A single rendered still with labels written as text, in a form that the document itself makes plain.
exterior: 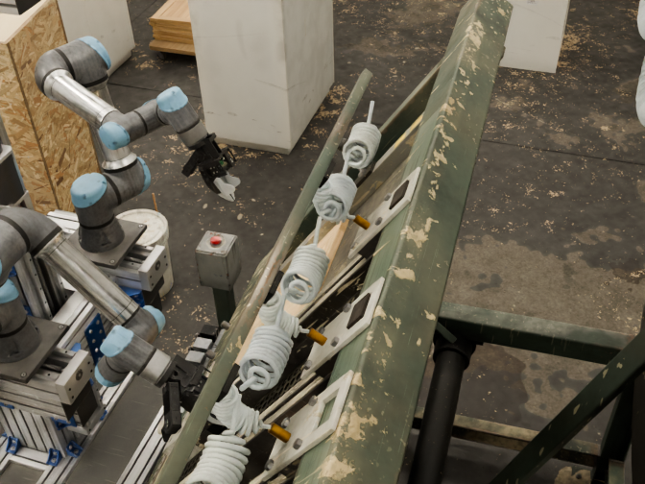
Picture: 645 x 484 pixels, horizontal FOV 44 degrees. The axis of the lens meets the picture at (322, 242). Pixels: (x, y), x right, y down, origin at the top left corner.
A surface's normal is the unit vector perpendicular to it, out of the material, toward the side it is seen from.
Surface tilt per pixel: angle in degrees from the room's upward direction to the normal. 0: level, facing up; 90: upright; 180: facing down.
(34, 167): 90
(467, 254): 0
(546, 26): 90
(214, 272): 90
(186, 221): 0
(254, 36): 90
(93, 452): 0
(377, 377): 35
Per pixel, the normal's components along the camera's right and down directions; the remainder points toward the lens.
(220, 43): -0.32, 0.62
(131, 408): -0.03, -0.76
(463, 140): 0.52, -0.54
